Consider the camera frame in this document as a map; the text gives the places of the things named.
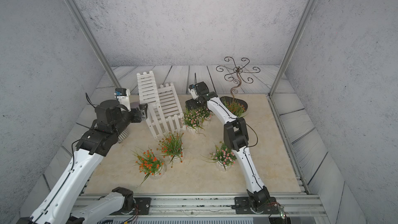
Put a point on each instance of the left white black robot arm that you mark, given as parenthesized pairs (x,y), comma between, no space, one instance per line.
(57,208)

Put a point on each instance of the pink flower potted plant front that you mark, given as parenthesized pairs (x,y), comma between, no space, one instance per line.
(223,157)

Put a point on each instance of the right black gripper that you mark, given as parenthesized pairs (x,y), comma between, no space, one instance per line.
(187,104)

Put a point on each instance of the striped grey ceramic mug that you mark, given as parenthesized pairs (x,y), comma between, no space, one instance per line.
(123,135)

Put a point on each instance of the orange flower potted plant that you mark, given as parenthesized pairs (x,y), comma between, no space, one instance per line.
(149,164)

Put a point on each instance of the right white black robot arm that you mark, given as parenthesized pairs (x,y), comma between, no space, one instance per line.
(235,136)

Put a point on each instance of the red flower potted plant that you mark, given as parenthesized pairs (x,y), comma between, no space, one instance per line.
(171,146)

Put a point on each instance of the aluminium front rail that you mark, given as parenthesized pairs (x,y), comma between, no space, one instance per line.
(216,209)

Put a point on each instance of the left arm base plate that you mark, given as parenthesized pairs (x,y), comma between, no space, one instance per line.
(140,206)

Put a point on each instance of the pink flower potted plant back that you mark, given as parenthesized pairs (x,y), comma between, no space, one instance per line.
(205,116)

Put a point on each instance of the white wooden slatted rack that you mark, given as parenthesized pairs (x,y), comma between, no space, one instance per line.
(164,113)

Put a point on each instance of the pink flower potted plant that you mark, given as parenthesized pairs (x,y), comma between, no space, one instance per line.
(193,120)
(205,116)
(223,157)

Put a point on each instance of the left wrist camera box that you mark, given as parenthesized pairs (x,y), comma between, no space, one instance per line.
(123,96)

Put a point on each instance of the bronze wire scroll stand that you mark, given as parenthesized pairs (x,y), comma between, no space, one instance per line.
(234,74)

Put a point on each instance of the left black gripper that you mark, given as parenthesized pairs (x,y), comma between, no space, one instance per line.
(143,113)

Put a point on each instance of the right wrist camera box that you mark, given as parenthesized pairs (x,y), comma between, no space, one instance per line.
(193,91)

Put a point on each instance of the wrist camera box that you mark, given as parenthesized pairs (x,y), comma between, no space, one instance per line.
(123,96)
(193,91)

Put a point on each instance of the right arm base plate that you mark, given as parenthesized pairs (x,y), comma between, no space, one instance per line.
(248,205)

